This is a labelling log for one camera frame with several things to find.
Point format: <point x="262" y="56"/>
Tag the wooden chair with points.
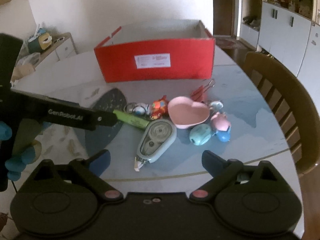
<point x="291" y="105"/>

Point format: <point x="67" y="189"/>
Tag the red cardboard box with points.
<point x="157" y="50"/>

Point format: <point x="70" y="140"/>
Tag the green tube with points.
<point x="131" y="119"/>

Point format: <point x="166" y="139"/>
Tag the small white drawer cabinet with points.
<point x="61" y="48"/>

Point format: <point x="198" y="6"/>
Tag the teal round toy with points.
<point x="200" y="134"/>

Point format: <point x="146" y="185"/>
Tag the pink heart dish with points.
<point x="185" y="113"/>

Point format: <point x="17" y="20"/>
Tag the pink blue toy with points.
<point x="219" y="122"/>

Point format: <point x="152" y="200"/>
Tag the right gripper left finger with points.
<point x="88" y="172"/>

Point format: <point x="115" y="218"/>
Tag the red binder clip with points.
<point x="200" y="94"/>

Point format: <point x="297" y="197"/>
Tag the brown door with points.
<point x="224" y="11"/>

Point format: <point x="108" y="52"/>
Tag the blue gloved left hand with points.
<point x="18" y="150"/>

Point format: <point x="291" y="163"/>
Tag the white wall cabinet unit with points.
<point x="289" y="31"/>

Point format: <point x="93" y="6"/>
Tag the correction tape dispenser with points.
<point x="157" y="138"/>

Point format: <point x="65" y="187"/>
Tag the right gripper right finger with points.
<point x="223" y="172"/>

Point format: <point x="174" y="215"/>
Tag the green tissue box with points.
<point x="40" y="42"/>

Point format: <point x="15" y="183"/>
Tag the red figure keychain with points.
<point x="159" y="108"/>

